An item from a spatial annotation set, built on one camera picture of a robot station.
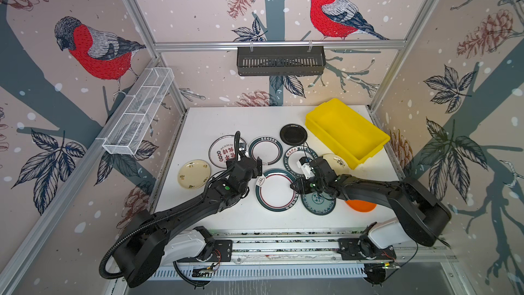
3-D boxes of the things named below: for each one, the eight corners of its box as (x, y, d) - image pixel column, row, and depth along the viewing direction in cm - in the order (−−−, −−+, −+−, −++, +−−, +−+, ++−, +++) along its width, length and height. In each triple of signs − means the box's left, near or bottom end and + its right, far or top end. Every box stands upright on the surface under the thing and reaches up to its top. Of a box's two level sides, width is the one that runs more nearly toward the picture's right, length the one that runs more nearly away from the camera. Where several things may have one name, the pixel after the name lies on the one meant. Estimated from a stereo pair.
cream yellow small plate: (175, 189, 92) (173, 187, 90) (183, 162, 101) (181, 159, 99) (207, 189, 92) (206, 187, 90) (212, 162, 101) (211, 159, 99)
